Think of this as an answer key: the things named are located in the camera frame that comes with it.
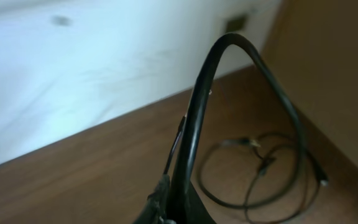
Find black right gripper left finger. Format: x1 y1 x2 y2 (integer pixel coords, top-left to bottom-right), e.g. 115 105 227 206
133 174 170 224

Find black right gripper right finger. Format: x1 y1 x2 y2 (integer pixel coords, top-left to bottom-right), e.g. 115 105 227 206
186 184 216 224

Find thick black HDMI cable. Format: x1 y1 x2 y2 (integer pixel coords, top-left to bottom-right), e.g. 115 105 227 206
163 32 306 224

